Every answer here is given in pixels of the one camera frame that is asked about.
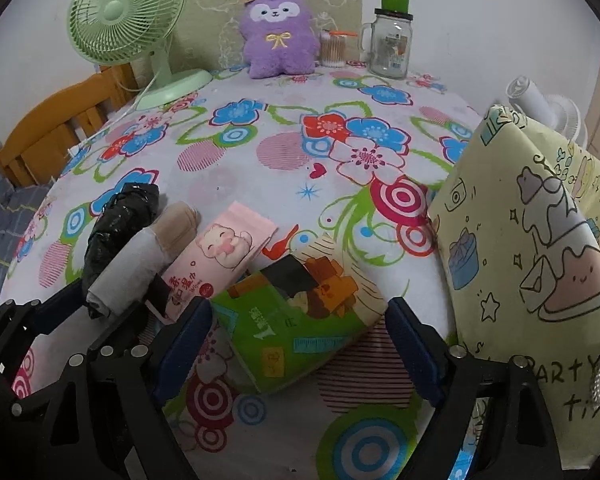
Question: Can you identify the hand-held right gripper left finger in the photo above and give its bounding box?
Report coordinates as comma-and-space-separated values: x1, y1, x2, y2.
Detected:
42, 296, 215, 480

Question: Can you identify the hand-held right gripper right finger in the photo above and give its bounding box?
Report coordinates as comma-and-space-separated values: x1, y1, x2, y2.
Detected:
386, 297, 563, 480

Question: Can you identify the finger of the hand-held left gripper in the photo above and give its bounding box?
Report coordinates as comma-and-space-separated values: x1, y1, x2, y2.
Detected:
86, 274, 175, 358
7, 276, 90, 335

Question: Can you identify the grey cloth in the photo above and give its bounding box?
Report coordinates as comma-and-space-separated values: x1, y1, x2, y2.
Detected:
86, 228, 173, 320

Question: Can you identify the beige cloth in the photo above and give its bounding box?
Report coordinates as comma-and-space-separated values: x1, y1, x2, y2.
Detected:
150, 201, 201, 263

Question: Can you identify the pink tissue pack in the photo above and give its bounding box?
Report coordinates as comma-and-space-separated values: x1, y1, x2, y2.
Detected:
162, 201, 279, 320

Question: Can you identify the black plastic bag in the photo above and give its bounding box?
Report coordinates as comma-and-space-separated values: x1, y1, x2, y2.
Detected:
82, 182, 160, 293

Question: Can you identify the green tissue pack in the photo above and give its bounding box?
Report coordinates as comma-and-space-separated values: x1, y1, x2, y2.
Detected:
210, 232, 388, 395

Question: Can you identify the yellow cartoon storage box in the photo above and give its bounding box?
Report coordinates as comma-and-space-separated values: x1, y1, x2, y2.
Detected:
426, 104, 600, 471

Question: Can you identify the grey plaid pillow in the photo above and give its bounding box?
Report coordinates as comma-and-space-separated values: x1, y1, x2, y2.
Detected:
0, 180, 51, 281

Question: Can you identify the wooden bed headboard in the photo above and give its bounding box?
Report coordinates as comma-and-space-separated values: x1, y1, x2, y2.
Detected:
0, 62, 141, 188

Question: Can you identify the floral tablecloth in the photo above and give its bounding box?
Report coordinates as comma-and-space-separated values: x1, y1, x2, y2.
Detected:
0, 60, 501, 480

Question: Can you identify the white standing fan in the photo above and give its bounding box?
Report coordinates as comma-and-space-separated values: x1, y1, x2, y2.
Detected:
505, 76, 588, 151

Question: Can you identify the purple plush toy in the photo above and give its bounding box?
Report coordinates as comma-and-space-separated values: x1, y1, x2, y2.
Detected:
237, 0, 320, 80

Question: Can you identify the green desk fan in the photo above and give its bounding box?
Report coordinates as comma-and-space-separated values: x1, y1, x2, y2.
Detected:
69, 0, 214, 111

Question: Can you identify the green patterned board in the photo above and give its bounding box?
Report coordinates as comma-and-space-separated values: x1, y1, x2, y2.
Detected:
172, 0, 363, 73

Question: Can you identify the glass jar with green lid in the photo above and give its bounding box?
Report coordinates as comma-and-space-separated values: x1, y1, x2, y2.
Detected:
360, 0, 413, 80

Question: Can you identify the cotton swab jar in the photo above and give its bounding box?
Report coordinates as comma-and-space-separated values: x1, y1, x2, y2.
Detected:
320, 30, 358, 68

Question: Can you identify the white fan power cable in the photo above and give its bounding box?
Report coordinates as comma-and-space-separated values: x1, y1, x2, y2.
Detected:
67, 72, 161, 153

